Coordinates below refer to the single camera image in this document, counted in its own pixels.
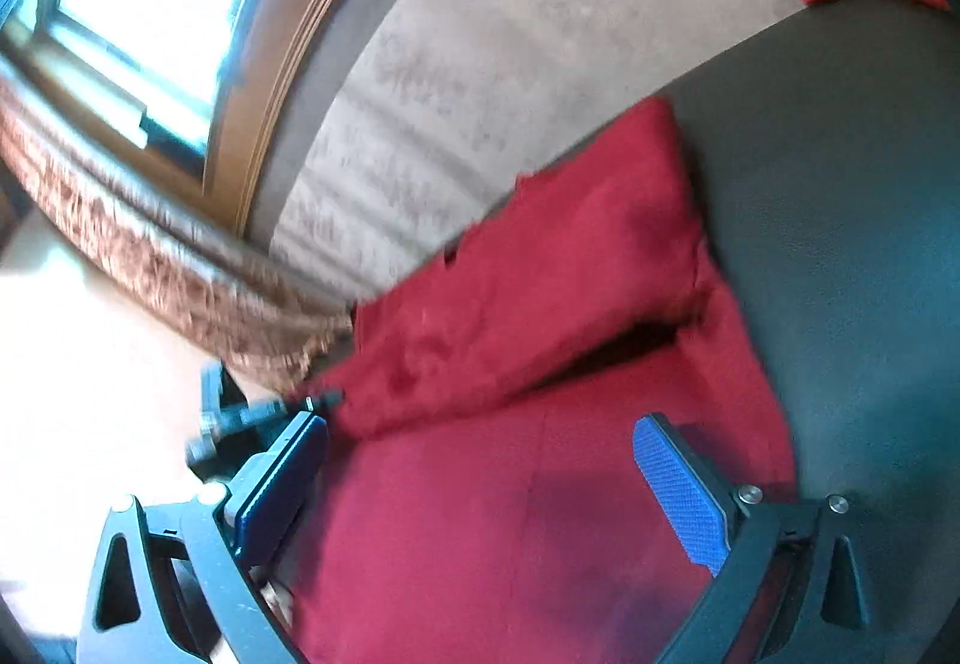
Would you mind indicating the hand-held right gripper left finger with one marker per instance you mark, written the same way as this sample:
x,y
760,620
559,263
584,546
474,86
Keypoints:
x,y
281,491

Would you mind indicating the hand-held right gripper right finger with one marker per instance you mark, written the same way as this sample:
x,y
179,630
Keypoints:
x,y
675,495

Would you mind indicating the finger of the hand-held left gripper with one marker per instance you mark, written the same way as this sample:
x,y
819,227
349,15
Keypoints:
x,y
255,413

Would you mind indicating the maroon cloth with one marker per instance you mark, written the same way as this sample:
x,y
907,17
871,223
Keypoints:
x,y
525,304

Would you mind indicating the brown patterned curtain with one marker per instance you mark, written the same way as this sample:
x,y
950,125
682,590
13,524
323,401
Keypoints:
x,y
150,244

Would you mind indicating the wooden window sill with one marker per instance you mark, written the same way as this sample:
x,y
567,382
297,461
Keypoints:
x,y
315,34

